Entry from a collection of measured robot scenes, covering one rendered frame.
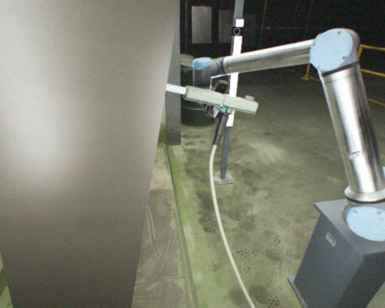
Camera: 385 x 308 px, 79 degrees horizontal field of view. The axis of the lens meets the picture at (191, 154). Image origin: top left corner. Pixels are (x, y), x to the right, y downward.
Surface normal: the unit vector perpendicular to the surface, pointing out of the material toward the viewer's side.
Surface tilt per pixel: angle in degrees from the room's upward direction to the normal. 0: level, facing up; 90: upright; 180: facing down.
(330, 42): 83
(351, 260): 90
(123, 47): 90
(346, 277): 90
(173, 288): 0
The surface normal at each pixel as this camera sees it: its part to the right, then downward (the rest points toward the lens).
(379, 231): -0.63, 0.45
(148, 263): 0.01, -0.86
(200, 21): 0.18, 0.36
